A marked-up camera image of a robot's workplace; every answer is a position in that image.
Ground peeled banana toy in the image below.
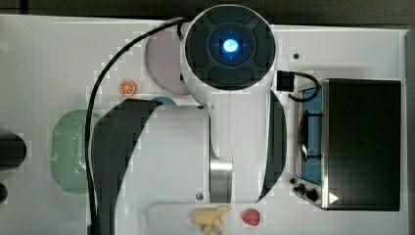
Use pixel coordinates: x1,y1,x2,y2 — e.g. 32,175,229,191
191,205,232,235

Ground orange slice toy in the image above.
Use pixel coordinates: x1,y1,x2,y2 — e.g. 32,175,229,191
118,79,137,97

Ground black camera box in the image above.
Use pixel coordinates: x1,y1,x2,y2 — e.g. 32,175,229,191
277,70,295,92

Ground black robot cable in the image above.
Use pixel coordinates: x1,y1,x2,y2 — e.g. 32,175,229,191
84,17,190,235

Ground blue glass oven door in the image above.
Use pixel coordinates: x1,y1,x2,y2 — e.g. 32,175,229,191
298,87,323,202

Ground white cutting board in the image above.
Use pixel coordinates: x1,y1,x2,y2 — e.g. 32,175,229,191
149,204,263,235

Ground green colander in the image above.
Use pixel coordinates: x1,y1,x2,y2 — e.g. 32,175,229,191
50,110,87,194

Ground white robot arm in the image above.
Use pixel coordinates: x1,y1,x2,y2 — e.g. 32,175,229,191
89,5,287,235

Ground pink round plate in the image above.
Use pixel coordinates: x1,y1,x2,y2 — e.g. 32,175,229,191
145,30,190,95

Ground red strawberry toy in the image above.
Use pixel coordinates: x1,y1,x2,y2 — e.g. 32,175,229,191
242,209,260,226

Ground black pot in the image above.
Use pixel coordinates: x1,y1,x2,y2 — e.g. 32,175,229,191
0,132,26,170

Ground black toaster oven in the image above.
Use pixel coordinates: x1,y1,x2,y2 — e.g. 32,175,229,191
321,78,401,212

